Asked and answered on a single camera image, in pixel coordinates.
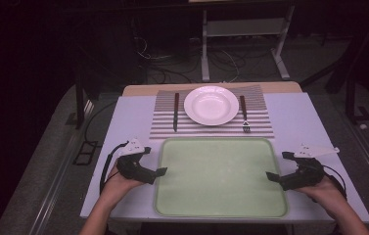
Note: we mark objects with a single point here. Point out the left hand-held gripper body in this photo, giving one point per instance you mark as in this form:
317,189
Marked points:
134,168

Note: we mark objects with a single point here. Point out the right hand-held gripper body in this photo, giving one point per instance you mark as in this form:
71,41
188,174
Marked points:
306,176

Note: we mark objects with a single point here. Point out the person's left hand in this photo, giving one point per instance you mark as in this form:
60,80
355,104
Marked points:
116,187

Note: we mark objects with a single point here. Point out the person's right hand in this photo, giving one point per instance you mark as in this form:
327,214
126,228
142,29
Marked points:
327,196

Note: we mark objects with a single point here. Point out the striped placemat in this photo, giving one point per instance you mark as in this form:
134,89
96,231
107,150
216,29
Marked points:
165,120

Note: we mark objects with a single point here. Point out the light green tray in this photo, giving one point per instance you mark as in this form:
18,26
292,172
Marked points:
219,179

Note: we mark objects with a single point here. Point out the small white floor object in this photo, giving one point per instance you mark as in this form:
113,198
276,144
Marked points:
363,126

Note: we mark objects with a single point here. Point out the white round plate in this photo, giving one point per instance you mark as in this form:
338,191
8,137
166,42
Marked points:
211,106

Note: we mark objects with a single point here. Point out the black metal stand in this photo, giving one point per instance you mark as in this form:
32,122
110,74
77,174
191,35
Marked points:
351,98

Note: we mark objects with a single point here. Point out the black floor bracket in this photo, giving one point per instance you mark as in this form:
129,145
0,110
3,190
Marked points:
85,153

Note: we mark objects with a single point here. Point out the metal floor rail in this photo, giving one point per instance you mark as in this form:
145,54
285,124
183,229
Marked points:
59,182
368,156

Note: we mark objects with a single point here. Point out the white metal desk frame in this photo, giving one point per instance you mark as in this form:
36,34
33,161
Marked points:
244,27

